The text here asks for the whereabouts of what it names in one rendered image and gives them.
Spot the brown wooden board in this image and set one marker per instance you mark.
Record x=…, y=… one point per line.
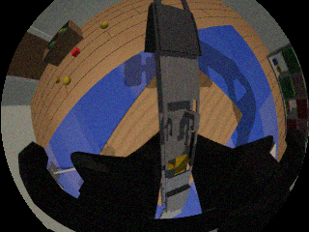
x=219, y=118

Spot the small dark pan with long handle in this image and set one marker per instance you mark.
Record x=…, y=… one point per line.
x=55, y=174

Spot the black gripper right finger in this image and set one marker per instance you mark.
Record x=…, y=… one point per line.
x=215, y=166

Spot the grey flat rectangular slab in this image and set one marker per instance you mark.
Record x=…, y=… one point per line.
x=272, y=149

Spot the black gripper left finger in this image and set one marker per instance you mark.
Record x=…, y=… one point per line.
x=139, y=171

